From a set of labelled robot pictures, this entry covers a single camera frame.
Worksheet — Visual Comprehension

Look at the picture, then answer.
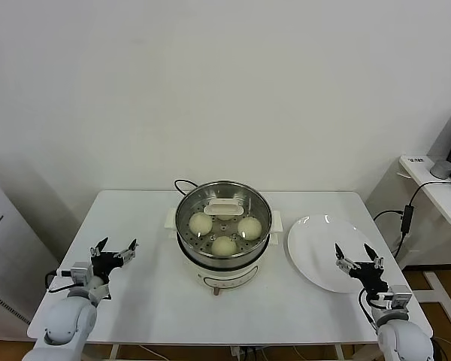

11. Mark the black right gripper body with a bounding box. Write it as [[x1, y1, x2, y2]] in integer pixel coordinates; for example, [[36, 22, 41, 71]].
[[350, 262, 390, 299]]

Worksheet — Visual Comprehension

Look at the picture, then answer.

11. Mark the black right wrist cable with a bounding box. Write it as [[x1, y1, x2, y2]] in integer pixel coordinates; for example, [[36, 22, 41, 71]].
[[358, 291, 380, 332]]

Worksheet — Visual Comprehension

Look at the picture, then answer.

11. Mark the glass pot lid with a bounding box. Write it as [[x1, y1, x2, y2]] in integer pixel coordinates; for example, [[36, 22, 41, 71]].
[[174, 181, 274, 260]]

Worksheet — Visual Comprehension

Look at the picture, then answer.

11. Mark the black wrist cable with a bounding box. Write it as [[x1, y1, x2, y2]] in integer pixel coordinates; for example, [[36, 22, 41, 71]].
[[44, 268, 76, 294], [358, 291, 380, 332]]

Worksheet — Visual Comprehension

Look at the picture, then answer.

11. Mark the white side desk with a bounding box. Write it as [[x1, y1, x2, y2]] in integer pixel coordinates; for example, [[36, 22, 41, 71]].
[[398, 154, 451, 325]]

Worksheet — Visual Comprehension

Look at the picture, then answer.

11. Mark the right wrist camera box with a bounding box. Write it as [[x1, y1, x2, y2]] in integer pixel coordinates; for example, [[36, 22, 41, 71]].
[[377, 284, 413, 311]]

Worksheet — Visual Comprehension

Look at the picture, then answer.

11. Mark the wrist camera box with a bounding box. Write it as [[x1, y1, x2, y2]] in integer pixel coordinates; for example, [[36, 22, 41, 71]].
[[377, 284, 413, 311], [59, 262, 93, 289]]

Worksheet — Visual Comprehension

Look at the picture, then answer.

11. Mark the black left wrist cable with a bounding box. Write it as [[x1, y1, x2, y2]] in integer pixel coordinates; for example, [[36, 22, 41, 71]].
[[44, 268, 76, 294]]

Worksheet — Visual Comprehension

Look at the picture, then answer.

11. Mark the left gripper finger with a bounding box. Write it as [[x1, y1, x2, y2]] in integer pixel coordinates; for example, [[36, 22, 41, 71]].
[[115, 237, 140, 266], [89, 236, 110, 257]]

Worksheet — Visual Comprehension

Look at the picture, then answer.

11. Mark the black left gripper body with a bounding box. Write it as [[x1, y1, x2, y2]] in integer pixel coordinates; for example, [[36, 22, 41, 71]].
[[90, 250, 123, 283]]

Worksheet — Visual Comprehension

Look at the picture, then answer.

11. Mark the white power strip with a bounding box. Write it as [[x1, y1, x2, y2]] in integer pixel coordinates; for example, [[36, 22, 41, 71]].
[[229, 345, 262, 361]]

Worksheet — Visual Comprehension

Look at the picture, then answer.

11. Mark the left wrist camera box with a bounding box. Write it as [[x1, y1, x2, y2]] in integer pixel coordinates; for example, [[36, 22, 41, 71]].
[[59, 262, 93, 289]]

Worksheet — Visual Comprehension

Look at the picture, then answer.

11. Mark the cream electric cooker base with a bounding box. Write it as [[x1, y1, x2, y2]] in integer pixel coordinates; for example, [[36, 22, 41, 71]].
[[162, 205, 283, 298]]

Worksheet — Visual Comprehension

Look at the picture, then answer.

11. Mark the white table frame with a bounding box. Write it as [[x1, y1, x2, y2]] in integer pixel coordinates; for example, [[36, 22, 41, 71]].
[[107, 344, 347, 361]]

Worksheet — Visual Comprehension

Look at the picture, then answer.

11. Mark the white round plate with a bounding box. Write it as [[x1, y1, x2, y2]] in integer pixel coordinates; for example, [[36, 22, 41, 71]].
[[287, 214, 379, 294]]

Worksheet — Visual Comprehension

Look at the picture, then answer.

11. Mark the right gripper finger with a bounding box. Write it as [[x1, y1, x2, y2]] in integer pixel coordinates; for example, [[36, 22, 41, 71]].
[[364, 243, 385, 268], [334, 242, 356, 277]]

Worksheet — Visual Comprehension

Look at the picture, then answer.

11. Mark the grey cylindrical speaker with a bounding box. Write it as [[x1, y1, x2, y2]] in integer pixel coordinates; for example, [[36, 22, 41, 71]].
[[430, 159, 451, 180]]

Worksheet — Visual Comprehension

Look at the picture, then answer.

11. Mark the white cabinet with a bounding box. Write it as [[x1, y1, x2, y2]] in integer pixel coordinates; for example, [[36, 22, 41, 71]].
[[0, 171, 59, 325]]

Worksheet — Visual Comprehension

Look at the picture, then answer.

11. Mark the black cooker power cord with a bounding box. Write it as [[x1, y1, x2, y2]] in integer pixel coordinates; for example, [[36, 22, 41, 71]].
[[174, 179, 199, 197]]

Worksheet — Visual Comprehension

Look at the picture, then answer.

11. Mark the perforated steel steamer basket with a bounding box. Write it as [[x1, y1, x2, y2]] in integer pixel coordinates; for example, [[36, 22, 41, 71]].
[[174, 180, 274, 265]]

